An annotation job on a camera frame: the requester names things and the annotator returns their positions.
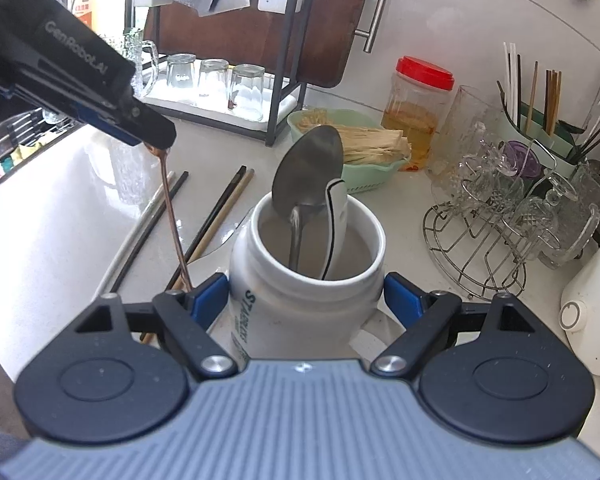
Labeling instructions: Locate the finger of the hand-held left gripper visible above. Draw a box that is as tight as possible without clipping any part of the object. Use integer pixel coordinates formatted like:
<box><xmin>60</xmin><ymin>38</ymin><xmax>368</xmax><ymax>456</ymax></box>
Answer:
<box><xmin>70</xmin><ymin>102</ymin><xmax>141</xmax><ymax>147</ymax></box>
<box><xmin>122</xmin><ymin>96</ymin><xmax>177</xmax><ymax>150</ymax></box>

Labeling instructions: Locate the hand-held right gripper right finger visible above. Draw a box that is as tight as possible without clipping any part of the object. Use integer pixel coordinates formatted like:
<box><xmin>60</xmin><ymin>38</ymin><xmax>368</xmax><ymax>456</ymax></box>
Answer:
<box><xmin>370</xmin><ymin>272</ymin><xmax>543</xmax><ymax>378</ymax></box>

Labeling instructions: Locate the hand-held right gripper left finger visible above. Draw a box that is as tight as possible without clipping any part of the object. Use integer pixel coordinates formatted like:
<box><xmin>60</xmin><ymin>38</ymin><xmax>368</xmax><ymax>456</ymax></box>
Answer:
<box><xmin>70</xmin><ymin>272</ymin><xmax>238</xmax><ymax>381</ymax></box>

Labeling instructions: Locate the copper spoon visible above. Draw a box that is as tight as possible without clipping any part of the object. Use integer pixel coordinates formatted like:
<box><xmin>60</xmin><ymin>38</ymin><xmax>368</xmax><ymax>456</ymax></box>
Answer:
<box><xmin>144</xmin><ymin>143</ymin><xmax>195</xmax><ymax>292</ymax></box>

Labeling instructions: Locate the white ceramic mug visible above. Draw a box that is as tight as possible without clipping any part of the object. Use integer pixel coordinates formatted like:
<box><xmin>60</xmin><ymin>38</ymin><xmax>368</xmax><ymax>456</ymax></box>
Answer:
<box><xmin>228</xmin><ymin>191</ymin><xmax>416</xmax><ymax>368</ymax></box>

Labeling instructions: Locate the light wooden chopstick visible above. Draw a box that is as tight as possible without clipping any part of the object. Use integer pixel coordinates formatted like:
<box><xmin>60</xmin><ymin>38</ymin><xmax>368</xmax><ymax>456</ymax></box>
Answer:
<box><xmin>140</xmin><ymin>169</ymin><xmax>256</xmax><ymax>346</ymax></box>

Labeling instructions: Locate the large metal spoon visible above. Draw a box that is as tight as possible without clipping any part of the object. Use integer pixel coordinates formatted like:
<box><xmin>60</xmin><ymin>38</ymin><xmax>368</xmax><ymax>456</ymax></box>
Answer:
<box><xmin>271</xmin><ymin>124</ymin><xmax>345</xmax><ymax>273</ymax></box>

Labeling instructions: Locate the inverted drinking glass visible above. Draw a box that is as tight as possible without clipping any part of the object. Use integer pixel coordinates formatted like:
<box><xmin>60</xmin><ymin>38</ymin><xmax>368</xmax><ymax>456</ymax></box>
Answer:
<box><xmin>165</xmin><ymin>53</ymin><xmax>197</xmax><ymax>106</ymax></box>
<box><xmin>228</xmin><ymin>63</ymin><xmax>267</xmax><ymax>122</ymax></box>
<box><xmin>197</xmin><ymin>58</ymin><xmax>231</xmax><ymax>111</ymax></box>

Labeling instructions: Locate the textured glass mug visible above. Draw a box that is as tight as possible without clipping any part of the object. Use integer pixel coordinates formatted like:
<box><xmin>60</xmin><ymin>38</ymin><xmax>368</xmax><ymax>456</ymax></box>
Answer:
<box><xmin>122</xmin><ymin>27</ymin><xmax>159</xmax><ymax>98</ymax></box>

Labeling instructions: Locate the black kitchen sink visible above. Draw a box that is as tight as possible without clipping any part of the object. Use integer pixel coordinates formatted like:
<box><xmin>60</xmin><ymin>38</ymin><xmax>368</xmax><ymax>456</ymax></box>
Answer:
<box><xmin>0</xmin><ymin>107</ymin><xmax>73</xmax><ymax>196</ymax></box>

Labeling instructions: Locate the green plastic basket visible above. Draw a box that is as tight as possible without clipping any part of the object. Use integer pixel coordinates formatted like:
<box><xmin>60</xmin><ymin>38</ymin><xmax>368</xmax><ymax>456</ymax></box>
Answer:
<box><xmin>286</xmin><ymin>108</ymin><xmax>413</xmax><ymax>193</ymax></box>

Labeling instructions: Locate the white drip tray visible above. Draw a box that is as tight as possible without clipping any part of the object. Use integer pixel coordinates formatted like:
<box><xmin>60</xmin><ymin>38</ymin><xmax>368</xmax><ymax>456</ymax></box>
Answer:
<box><xmin>142</xmin><ymin>80</ymin><xmax>303</xmax><ymax>128</ymax></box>

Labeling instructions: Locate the black metal dish rack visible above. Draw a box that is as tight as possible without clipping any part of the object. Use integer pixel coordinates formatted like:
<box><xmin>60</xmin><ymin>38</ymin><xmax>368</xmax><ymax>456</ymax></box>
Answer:
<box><xmin>125</xmin><ymin>0</ymin><xmax>326</xmax><ymax>148</ymax></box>

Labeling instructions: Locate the clear stemmed glass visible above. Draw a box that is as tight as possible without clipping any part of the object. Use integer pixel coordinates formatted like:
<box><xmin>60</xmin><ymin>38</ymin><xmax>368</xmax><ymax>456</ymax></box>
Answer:
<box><xmin>545</xmin><ymin>170</ymin><xmax>581</xmax><ymax>202</ymax></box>
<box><xmin>510</xmin><ymin>195</ymin><xmax>566</xmax><ymax>261</ymax></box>
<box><xmin>460</xmin><ymin>152</ymin><xmax>526</xmax><ymax>211</ymax></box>

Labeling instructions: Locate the bundle of pale dried strands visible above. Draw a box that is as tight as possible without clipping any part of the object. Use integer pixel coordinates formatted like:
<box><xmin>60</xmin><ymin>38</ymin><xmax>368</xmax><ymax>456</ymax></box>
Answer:
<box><xmin>300</xmin><ymin>115</ymin><xmax>412</xmax><ymax>166</ymax></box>

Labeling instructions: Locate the red lid plastic jar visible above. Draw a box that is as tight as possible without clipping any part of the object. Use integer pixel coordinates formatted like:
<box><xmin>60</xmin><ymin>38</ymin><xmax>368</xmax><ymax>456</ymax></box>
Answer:
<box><xmin>381</xmin><ymin>56</ymin><xmax>456</xmax><ymax>172</ymax></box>

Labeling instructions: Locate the tall clear glass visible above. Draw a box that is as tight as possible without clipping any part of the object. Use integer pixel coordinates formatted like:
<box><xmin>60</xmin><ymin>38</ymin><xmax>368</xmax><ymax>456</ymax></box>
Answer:
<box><xmin>425</xmin><ymin>85</ymin><xmax>501</xmax><ymax>186</ymax></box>

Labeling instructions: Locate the purple glass cup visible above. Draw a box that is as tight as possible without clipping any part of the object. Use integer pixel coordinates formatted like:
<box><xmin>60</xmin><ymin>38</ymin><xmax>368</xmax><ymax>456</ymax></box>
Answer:
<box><xmin>500</xmin><ymin>140</ymin><xmax>541</xmax><ymax>178</ymax></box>

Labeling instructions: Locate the brown wooden cutting board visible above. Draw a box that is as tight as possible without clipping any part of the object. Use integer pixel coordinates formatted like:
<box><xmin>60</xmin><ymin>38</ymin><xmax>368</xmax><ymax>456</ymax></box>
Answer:
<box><xmin>144</xmin><ymin>0</ymin><xmax>396</xmax><ymax>88</ymax></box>

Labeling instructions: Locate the white electric cooking pot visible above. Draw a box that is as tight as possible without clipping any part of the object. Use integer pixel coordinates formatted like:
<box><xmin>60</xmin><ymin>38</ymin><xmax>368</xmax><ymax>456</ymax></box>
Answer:
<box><xmin>560</xmin><ymin>230</ymin><xmax>600</xmax><ymax>377</ymax></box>

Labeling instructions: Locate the green cutlery holder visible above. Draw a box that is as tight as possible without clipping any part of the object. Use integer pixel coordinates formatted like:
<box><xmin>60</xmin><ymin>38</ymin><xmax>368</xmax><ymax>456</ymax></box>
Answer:
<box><xmin>495</xmin><ymin>105</ymin><xmax>588</xmax><ymax>181</ymax></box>

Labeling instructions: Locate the wire cup rack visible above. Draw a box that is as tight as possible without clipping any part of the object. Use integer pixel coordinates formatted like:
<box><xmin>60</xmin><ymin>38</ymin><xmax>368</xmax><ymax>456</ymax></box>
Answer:
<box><xmin>421</xmin><ymin>150</ymin><xmax>571</xmax><ymax>302</ymax></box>

